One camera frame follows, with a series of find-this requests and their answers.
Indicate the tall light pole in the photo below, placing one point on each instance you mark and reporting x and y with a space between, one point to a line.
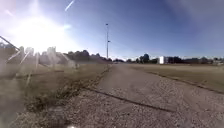
107 41

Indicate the dry grass field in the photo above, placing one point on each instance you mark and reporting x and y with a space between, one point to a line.
190 73

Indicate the row of dark trees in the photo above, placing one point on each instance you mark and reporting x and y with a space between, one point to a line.
83 56

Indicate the grey gravel path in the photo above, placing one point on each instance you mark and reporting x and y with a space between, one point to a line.
133 100

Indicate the robot's own part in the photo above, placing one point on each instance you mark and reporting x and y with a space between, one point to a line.
70 126

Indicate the dry grass verge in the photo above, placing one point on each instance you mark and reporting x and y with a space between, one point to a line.
50 83

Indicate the white building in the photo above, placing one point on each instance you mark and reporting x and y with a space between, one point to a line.
161 60

